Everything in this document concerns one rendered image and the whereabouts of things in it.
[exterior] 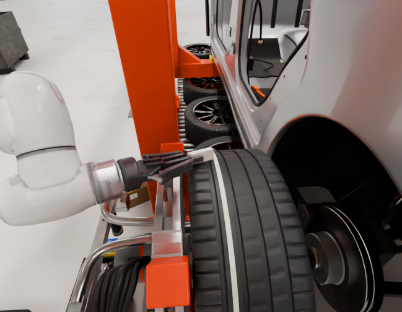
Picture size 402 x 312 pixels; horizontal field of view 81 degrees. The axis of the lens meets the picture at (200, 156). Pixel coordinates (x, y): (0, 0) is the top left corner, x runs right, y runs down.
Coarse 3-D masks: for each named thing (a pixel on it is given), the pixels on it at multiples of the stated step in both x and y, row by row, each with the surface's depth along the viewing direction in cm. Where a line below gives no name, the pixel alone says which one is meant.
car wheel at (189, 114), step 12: (216, 96) 241; (192, 108) 221; (204, 108) 238; (216, 108) 225; (228, 108) 240; (192, 120) 205; (204, 120) 247; (216, 120) 216; (228, 120) 248; (192, 132) 208; (204, 132) 198; (216, 132) 194; (228, 132) 195
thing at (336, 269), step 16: (320, 208) 78; (336, 208) 73; (320, 224) 78; (336, 224) 70; (352, 224) 66; (320, 240) 71; (336, 240) 70; (352, 240) 63; (320, 256) 71; (336, 256) 68; (352, 256) 64; (368, 256) 61; (320, 272) 72; (336, 272) 67; (352, 272) 64; (368, 272) 59; (320, 288) 80; (336, 288) 71; (352, 288) 64; (368, 288) 59; (336, 304) 72; (352, 304) 65; (368, 304) 61
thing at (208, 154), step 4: (196, 152) 58; (200, 152) 59; (204, 152) 59; (208, 152) 60; (212, 152) 61; (192, 156) 58; (204, 156) 60; (208, 156) 60; (212, 156) 61; (204, 160) 60
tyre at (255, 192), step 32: (224, 160) 63; (256, 160) 63; (192, 192) 53; (256, 192) 53; (288, 192) 53; (192, 224) 49; (224, 224) 48; (256, 224) 49; (288, 224) 48; (192, 256) 51; (224, 256) 45; (256, 256) 46; (288, 256) 46; (224, 288) 44; (256, 288) 44; (288, 288) 45
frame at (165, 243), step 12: (180, 180) 65; (168, 192) 90; (180, 192) 64; (156, 204) 57; (180, 204) 59; (156, 216) 55; (180, 216) 55; (156, 228) 52; (180, 228) 52; (156, 240) 50; (168, 240) 50; (180, 240) 50; (156, 252) 49; (168, 252) 49; (180, 252) 49
